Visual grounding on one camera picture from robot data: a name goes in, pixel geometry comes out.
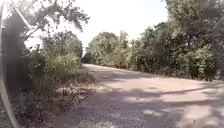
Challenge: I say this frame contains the grey asphalt road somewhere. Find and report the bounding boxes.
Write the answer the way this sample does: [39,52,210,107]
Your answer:
[54,63,224,128]

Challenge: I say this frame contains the trees and green bushes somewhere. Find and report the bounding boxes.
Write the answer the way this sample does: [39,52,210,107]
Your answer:
[0,0,91,88]

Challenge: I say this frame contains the wood of green trees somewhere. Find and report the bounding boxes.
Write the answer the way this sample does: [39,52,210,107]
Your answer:
[82,0,224,83]

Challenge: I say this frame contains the dry leaf-strewn verge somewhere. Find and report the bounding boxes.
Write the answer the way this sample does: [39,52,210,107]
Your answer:
[0,68,98,128]

